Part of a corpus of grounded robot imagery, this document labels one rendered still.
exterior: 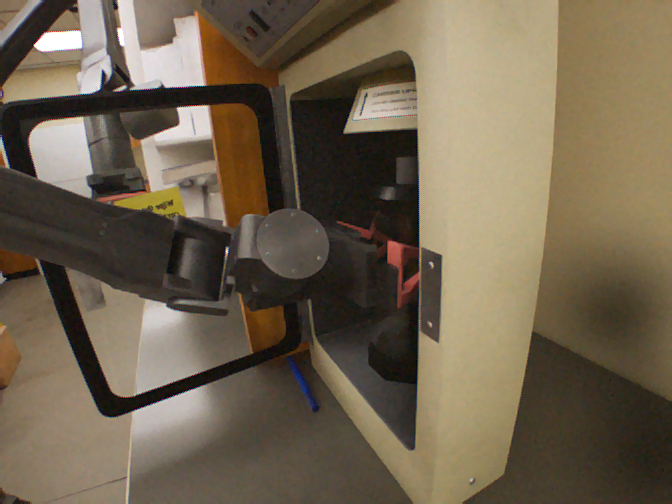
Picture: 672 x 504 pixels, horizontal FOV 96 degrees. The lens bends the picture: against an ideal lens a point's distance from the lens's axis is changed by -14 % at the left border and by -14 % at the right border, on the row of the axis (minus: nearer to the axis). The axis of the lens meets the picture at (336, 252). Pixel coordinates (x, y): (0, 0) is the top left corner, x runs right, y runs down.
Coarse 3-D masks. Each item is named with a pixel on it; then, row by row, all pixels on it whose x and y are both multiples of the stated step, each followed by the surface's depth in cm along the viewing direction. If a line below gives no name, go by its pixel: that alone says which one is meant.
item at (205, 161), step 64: (64, 128) 33; (128, 128) 36; (192, 128) 40; (256, 128) 44; (128, 192) 38; (192, 192) 42; (256, 192) 46; (128, 320) 41; (192, 320) 46; (256, 320) 51; (128, 384) 43
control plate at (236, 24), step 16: (208, 0) 34; (224, 0) 32; (240, 0) 30; (256, 0) 29; (288, 0) 26; (304, 0) 25; (224, 16) 35; (240, 16) 33; (272, 16) 30; (288, 16) 28; (240, 32) 36; (272, 32) 32; (256, 48) 38
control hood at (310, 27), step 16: (192, 0) 36; (320, 0) 24; (336, 0) 23; (352, 0) 23; (368, 0) 23; (208, 16) 38; (304, 16) 27; (320, 16) 26; (336, 16) 26; (224, 32) 39; (288, 32) 31; (304, 32) 30; (320, 32) 30; (240, 48) 41; (272, 48) 36; (288, 48) 35; (256, 64) 43; (272, 64) 42
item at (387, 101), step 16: (368, 80) 32; (384, 80) 30; (400, 80) 29; (368, 96) 31; (384, 96) 30; (400, 96) 29; (416, 96) 28; (352, 112) 34; (368, 112) 31; (384, 112) 30; (400, 112) 29; (416, 112) 28; (352, 128) 33; (368, 128) 31; (384, 128) 29; (400, 128) 29; (416, 128) 28
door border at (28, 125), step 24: (72, 96) 33; (96, 96) 34; (0, 120) 30; (24, 120) 31; (48, 120) 32; (24, 144) 31; (264, 144) 45; (264, 168) 46; (288, 336) 54; (96, 360) 40; (240, 360) 51; (168, 384) 46
